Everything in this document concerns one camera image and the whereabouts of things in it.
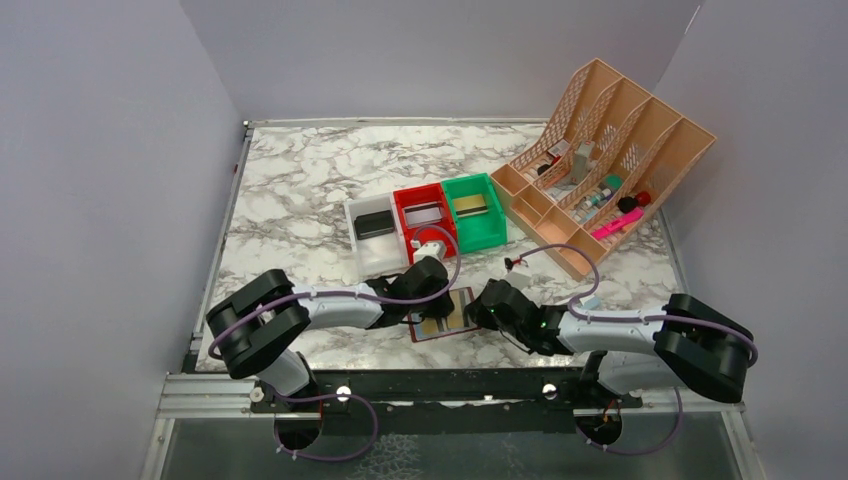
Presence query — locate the red leather card holder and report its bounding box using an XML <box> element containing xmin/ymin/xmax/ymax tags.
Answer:
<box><xmin>407</xmin><ymin>287</ymin><xmax>481</xmax><ymax>343</ymax></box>

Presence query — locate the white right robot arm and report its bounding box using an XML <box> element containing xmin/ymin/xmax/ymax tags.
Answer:
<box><xmin>463</xmin><ymin>280</ymin><xmax>758</xmax><ymax>404</ymax></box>

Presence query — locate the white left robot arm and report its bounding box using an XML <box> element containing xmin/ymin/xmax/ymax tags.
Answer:
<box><xmin>205</xmin><ymin>256</ymin><xmax>459</xmax><ymax>401</ymax></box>

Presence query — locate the silver card in red bin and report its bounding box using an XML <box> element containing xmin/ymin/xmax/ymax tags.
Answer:
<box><xmin>403</xmin><ymin>203</ymin><xmax>443</xmax><ymax>228</ymax></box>

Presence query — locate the gold card in green bin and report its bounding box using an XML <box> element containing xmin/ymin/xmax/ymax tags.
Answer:
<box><xmin>452</xmin><ymin>194</ymin><xmax>488</xmax><ymax>218</ymax></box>

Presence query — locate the red plastic bin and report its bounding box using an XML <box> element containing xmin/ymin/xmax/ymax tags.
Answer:
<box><xmin>392</xmin><ymin>183</ymin><xmax>458</xmax><ymax>263</ymax></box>

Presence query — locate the white plastic bin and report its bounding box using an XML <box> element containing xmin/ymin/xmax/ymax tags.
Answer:
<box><xmin>343</xmin><ymin>193</ymin><xmax>409</xmax><ymax>278</ymax></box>

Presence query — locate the green plastic bin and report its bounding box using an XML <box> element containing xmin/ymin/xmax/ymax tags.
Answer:
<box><xmin>441</xmin><ymin>173</ymin><xmax>507</xmax><ymax>254</ymax></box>

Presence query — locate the light blue small object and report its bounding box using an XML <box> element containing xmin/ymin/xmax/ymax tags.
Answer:
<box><xmin>579</xmin><ymin>295</ymin><xmax>601</xmax><ymax>310</ymax></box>

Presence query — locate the grey box in organizer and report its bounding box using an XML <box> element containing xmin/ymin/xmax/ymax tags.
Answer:
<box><xmin>567</xmin><ymin>140</ymin><xmax>595</xmax><ymax>185</ymax></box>

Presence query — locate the red black round item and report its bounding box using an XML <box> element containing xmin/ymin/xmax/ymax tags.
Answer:
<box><xmin>616</xmin><ymin>191</ymin><xmax>652</xmax><ymax>214</ymax></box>

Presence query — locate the pink highlighter marker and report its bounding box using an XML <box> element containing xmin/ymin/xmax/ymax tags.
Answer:
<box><xmin>591</xmin><ymin>207</ymin><xmax>644</xmax><ymax>240</ymax></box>

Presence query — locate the green capped tube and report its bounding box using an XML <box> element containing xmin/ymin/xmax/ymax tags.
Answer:
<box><xmin>589</xmin><ymin>174</ymin><xmax>623</xmax><ymax>206</ymax></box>

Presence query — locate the beige desk organizer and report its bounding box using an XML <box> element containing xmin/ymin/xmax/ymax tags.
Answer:
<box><xmin>490</xmin><ymin>59</ymin><xmax>716</xmax><ymax>279</ymax></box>

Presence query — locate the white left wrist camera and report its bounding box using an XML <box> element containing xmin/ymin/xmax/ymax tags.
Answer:
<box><xmin>412</xmin><ymin>241</ymin><xmax>447</xmax><ymax>263</ymax></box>

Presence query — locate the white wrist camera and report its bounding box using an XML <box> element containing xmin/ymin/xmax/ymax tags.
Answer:
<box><xmin>412</xmin><ymin>241</ymin><xmax>447</xmax><ymax>263</ymax></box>
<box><xmin>503</xmin><ymin>258</ymin><xmax>532</xmax><ymax>290</ymax></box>

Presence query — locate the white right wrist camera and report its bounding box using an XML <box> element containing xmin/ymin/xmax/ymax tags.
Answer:
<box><xmin>503</xmin><ymin>258</ymin><xmax>532</xmax><ymax>290</ymax></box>

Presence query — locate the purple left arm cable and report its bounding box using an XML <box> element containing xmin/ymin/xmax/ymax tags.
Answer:
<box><xmin>207</xmin><ymin>225</ymin><xmax>462</xmax><ymax>464</ymax></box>

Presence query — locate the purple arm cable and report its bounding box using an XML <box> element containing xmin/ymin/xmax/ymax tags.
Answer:
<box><xmin>506</xmin><ymin>243</ymin><xmax>760</xmax><ymax>457</ymax></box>
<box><xmin>207</xmin><ymin>225</ymin><xmax>462</xmax><ymax>464</ymax></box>

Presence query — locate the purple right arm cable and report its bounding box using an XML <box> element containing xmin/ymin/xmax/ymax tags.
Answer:
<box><xmin>506</xmin><ymin>243</ymin><xmax>760</xmax><ymax>457</ymax></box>

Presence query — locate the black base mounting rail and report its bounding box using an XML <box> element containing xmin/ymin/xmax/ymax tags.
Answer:
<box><xmin>250</xmin><ymin>367</ymin><xmax>642</xmax><ymax>436</ymax></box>

